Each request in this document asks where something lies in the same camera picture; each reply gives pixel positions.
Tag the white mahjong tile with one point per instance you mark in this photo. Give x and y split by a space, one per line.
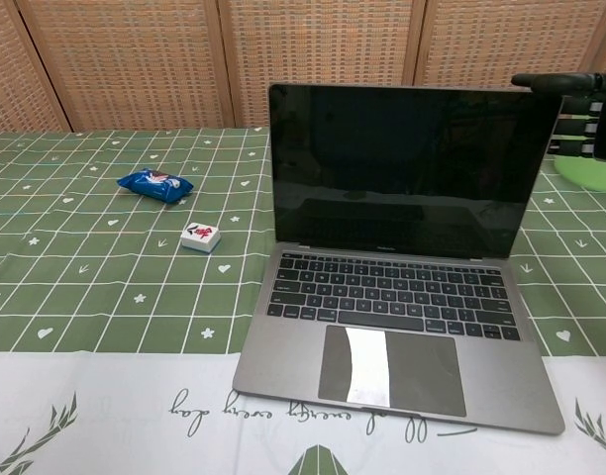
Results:
200 236

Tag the blue snack packet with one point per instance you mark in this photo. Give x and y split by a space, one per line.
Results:
154 184

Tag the woven folding screen panel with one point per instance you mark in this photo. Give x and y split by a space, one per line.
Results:
11 74
134 59
323 39
506 39

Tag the green plastic bucket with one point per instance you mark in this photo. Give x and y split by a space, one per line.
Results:
590 175

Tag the grey laptop computer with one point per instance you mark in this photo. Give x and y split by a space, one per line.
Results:
382 158

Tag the green checked tablecloth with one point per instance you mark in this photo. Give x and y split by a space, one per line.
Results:
110 277

